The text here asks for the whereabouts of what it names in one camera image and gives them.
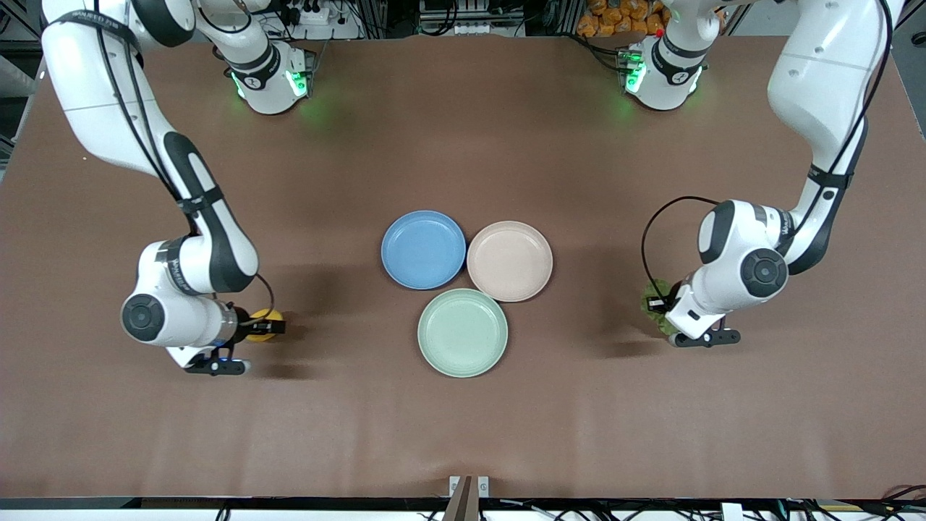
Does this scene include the white power strip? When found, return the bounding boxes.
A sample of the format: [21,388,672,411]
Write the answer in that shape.
[278,0,335,27]

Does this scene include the silver electronics box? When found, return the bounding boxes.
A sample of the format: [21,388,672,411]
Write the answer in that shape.
[418,0,527,37]

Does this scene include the green lettuce leaf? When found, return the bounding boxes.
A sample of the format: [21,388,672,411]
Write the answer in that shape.
[640,281,682,338]

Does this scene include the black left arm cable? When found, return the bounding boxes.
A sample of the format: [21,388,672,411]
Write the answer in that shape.
[641,0,892,292]

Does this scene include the metal table bracket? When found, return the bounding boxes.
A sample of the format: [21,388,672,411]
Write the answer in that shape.
[443,475,491,521]

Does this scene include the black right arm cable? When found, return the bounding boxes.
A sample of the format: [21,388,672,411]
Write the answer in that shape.
[45,0,277,321]

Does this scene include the blue round plate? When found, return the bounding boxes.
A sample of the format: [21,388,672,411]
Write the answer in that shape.
[381,210,467,291]

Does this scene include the orange bagged items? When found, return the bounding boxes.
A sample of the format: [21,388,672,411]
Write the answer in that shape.
[576,0,671,39]

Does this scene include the pink round plate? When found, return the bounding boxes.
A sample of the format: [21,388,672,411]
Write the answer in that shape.
[467,221,554,303]

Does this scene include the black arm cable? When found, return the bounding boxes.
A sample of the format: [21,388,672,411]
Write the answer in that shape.
[641,0,892,292]
[45,0,277,321]

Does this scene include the black base cable bundle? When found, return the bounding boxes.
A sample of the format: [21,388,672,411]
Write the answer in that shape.
[563,32,632,75]

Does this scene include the light green round plate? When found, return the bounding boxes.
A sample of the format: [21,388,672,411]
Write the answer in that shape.
[417,288,509,378]

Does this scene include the yellow lemon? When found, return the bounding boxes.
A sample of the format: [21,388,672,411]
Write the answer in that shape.
[246,309,280,343]

